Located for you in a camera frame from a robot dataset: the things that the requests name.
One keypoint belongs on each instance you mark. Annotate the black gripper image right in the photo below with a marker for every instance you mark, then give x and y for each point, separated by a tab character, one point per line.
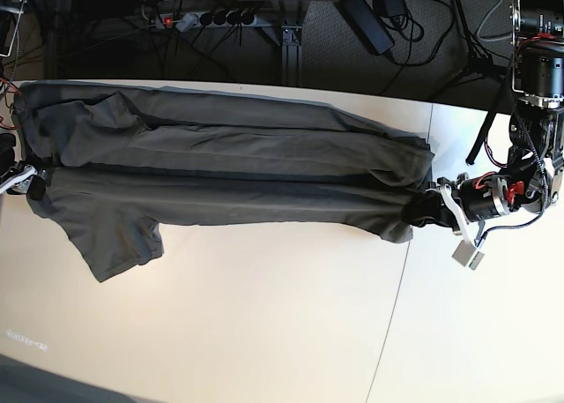
457	204

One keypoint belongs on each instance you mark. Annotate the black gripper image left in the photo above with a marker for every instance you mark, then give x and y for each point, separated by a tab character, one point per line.
18	178

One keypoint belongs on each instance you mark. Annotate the grey T-shirt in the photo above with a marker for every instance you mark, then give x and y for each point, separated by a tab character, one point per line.
122	161

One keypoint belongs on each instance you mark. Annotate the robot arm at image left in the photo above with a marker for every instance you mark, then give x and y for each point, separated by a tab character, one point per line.
12	12

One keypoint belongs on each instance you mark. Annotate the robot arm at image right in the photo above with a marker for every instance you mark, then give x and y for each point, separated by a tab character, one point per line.
531	176

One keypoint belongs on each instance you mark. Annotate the black tripod stand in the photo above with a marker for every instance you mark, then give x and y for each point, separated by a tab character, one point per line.
485	24

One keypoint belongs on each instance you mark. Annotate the black power adapter brick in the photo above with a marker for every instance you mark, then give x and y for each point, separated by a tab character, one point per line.
367	27

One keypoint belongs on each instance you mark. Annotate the black power strip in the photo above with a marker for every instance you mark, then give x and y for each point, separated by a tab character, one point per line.
186	20

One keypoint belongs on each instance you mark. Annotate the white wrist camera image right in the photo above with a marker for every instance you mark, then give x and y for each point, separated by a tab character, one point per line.
468	255

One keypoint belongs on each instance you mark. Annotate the aluminium frame post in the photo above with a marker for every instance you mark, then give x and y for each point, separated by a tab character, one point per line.
291	56

